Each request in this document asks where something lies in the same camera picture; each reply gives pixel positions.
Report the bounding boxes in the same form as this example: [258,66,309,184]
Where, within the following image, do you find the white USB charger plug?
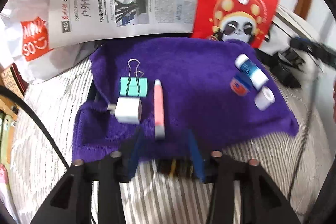
[107,97,142,124]

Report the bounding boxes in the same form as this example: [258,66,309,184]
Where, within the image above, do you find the teal binder clip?
[119,59,149,98]

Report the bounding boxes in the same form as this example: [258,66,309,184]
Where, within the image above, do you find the purple towel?
[72,38,299,161]

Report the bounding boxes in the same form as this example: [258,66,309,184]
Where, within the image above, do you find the pink lip balm tube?
[154,79,165,140]

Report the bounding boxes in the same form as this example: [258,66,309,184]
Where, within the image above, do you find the black cable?
[0,86,70,169]

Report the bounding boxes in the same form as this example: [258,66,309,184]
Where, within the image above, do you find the white tape roll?
[254,86,275,111]

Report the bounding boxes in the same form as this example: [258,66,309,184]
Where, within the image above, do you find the brown patterned book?
[1,63,29,114]

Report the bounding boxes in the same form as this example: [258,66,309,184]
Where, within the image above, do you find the white Nike bag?
[259,5,319,89]

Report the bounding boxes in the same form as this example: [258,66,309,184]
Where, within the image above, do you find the small Vaseline jar blue lid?
[230,72,253,97]

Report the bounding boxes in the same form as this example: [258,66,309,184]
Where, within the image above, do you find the white Miniso plastic bag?
[1,0,97,84]

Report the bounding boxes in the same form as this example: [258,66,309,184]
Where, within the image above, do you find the blue white bottle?
[235,53,268,90]

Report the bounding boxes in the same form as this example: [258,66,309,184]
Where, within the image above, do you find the black Grand Reserve lighter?
[155,159,196,179]

